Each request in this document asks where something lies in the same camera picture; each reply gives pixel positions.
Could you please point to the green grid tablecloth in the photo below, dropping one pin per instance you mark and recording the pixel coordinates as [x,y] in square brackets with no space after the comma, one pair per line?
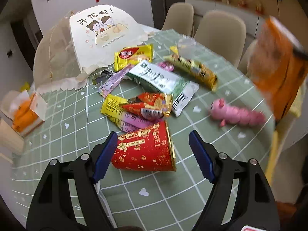
[151,200]

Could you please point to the yellow purple snack wrapper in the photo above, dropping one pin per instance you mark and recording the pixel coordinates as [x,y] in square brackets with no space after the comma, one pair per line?
[126,121]

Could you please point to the far beige chair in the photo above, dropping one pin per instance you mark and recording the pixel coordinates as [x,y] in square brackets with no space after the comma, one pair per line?
[180,18]

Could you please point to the black crumpled wrapper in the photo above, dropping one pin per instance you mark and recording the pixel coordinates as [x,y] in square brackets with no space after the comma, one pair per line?
[105,74]

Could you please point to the middle beige chair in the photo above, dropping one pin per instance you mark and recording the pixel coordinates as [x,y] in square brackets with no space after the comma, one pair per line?
[223,33]

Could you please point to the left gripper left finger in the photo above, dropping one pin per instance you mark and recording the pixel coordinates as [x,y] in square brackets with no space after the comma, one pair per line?
[51,207]

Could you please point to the beige chair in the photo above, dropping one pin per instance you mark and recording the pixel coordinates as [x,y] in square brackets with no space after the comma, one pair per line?
[180,18]
[223,33]

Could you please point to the beige mesh food cover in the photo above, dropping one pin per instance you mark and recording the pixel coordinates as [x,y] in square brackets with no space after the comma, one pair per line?
[81,43]

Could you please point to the green white snack bag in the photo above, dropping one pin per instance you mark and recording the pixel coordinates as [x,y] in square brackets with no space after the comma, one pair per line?
[155,79]

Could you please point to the yellow nabati wafer wrapper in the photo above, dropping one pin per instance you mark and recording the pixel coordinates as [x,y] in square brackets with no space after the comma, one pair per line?
[132,55]

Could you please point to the pink caterpillar toy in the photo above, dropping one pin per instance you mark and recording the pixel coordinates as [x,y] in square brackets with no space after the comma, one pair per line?
[228,114]

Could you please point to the gold yellow snack wrapper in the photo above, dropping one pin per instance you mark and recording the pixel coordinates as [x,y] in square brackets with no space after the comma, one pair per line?
[196,69]

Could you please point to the red gold snack wrapper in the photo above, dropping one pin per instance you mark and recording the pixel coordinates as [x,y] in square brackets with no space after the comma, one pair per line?
[150,106]

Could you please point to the light purple candy wrapper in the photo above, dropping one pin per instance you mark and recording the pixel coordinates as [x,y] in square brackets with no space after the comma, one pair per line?
[106,88]

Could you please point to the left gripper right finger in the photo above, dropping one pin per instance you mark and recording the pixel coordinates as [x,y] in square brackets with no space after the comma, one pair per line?
[255,207]

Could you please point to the orange clear plastic bag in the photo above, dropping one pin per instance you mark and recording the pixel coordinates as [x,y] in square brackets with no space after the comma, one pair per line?
[277,66]

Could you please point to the pink lollipop wrapper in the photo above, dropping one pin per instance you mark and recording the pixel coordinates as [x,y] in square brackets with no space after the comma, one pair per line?
[166,66]

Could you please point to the white yellow toy box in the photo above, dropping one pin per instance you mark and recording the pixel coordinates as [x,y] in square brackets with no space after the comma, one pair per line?
[185,47]

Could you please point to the orange white tissue box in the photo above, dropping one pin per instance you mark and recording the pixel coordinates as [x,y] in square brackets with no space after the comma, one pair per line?
[26,111]

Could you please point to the red paper cup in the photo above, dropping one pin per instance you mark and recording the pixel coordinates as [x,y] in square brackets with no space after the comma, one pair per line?
[150,149]

